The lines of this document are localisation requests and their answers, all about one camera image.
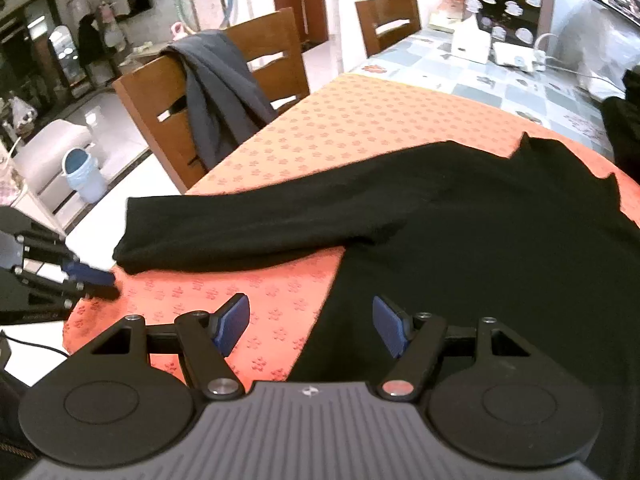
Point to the brown appliance with stickers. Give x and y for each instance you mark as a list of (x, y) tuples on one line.
[(505, 5)]

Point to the grey garment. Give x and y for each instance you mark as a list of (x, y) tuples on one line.
[(220, 90)]

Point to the light blue trash bin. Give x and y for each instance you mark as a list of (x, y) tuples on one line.
[(85, 177)]

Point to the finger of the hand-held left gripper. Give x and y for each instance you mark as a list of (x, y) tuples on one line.
[(100, 291), (87, 272)]

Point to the orange patterned mat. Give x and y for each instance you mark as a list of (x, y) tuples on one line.
[(325, 125)]

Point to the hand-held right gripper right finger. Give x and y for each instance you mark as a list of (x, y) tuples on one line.
[(390, 330)]

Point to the stack of folded black clothes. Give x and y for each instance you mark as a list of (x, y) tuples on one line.
[(625, 130)]

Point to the translucent plastic bag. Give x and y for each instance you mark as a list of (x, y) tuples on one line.
[(605, 45)]

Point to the checked tablecloth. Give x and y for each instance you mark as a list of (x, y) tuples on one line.
[(450, 80)]

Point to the white power strip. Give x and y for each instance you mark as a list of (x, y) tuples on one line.
[(517, 55)]

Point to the dark hanging coat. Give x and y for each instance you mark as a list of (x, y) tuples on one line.
[(89, 40)]

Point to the white sofa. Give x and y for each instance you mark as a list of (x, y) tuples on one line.
[(50, 150)]

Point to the pink kettlebell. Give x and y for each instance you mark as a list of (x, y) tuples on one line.
[(177, 32)]

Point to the dark display cabinet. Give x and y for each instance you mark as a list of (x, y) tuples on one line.
[(30, 45)]

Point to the black sweater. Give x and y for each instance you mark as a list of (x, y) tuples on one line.
[(450, 220)]

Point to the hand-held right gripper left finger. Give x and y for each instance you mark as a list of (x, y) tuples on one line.
[(235, 320)]

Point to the white tissue box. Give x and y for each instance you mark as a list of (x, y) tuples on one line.
[(470, 42)]

